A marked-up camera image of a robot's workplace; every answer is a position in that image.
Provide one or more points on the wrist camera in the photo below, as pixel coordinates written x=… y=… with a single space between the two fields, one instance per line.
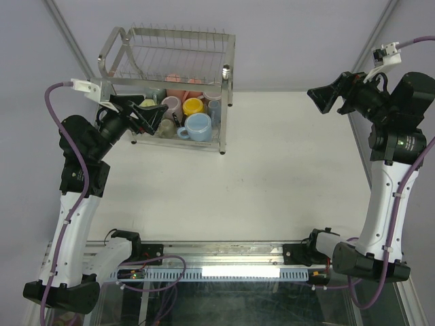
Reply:
x=99 y=91
x=385 y=58

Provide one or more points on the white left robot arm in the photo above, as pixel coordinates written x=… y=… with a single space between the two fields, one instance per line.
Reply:
x=66 y=282

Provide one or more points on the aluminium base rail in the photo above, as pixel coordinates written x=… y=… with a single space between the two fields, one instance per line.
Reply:
x=196 y=255

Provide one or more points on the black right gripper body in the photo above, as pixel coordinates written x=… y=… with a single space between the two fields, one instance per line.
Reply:
x=357 y=91

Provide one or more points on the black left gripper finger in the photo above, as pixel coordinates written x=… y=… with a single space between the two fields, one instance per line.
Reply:
x=149 y=118
x=122 y=102

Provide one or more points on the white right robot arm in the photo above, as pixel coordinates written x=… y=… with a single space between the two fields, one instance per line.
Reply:
x=397 y=149

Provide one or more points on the stainless steel dish rack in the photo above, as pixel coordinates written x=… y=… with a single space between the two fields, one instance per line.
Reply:
x=173 y=58

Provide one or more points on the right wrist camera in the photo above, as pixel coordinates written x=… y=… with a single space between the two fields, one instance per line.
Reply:
x=385 y=58

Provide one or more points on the lilac mug with handle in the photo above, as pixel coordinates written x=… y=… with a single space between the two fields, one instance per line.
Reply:
x=213 y=95

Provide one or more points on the small olive cup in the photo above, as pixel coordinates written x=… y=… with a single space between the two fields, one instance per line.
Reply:
x=167 y=129

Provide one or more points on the yellow mug black handle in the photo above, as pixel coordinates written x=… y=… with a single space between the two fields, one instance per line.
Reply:
x=192 y=106

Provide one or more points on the lilac mug black handle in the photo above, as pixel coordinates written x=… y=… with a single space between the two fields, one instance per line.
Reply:
x=174 y=106

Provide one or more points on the pale green mug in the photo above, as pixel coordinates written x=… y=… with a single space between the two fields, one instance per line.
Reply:
x=147 y=103

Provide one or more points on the light blue mug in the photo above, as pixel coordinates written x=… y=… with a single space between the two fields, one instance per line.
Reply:
x=197 y=128

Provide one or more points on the grey white small mug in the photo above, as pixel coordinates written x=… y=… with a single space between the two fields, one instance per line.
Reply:
x=214 y=111

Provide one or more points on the grey-blue round ceramic cup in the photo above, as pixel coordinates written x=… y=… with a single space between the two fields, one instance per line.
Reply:
x=156 y=94

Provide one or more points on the white slotted cable duct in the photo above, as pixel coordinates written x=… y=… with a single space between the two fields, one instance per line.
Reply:
x=215 y=274

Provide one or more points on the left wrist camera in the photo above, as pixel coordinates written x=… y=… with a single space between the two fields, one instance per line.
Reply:
x=99 y=91

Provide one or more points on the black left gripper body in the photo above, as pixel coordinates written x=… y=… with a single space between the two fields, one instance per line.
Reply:
x=136 y=123

